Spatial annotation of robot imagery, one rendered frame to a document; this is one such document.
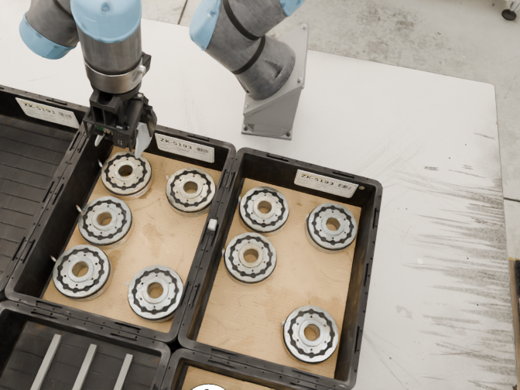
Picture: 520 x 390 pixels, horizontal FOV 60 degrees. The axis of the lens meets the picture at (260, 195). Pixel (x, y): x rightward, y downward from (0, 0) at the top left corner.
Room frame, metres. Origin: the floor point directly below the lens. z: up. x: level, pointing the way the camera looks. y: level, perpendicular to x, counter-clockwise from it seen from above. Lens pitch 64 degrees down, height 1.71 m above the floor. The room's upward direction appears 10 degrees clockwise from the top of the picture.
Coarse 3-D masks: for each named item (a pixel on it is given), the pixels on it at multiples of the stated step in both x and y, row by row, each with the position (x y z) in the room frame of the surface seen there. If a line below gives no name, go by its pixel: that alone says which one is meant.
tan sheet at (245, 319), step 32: (288, 192) 0.45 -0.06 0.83; (288, 224) 0.38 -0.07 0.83; (288, 256) 0.31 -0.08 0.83; (320, 256) 0.32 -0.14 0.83; (352, 256) 0.33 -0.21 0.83; (224, 288) 0.22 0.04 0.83; (256, 288) 0.23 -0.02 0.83; (288, 288) 0.24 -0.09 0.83; (320, 288) 0.26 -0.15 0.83; (224, 320) 0.16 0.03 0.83; (256, 320) 0.17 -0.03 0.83; (256, 352) 0.12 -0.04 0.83
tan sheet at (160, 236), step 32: (160, 160) 0.48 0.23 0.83; (96, 192) 0.38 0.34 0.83; (160, 192) 0.40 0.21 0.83; (192, 192) 0.42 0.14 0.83; (160, 224) 0.33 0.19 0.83; (192, 224) 0.34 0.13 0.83; (128, 256) 0.25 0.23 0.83; (160, 256) 0.26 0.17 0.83; (192, 256) 0.28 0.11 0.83; (160, 288) 0.20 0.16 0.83; (128, 320) 0.13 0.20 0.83
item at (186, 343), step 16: (240, 160) 0.45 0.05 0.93; (272, 160) 0.47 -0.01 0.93; (288, 160) 0.47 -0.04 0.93; (336, 176) 0.46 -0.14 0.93; (352, 176) 0.46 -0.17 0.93; (224, 192) 0.38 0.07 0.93; (224, 208) 0.35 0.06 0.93; (208, 240) 0.28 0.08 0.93; (368, 240) 0.33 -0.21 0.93; (208, 256) 0.25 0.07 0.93; (368, 256) 0.30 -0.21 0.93; (368, 272) 0.27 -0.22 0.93; (368, 288) 0.24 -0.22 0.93; (192, 304) 0.16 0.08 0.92; (208, 352) 0.09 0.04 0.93; (224, 352) 0.10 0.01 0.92; (352, 352) 0.13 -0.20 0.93; (272, 368) 0.08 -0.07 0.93; (288, 368) 0.09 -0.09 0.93; (352, 368) 0.10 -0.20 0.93; (320, 384) 0.07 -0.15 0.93; (336, 384) 0.08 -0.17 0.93; (352, 384) 0.08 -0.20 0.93
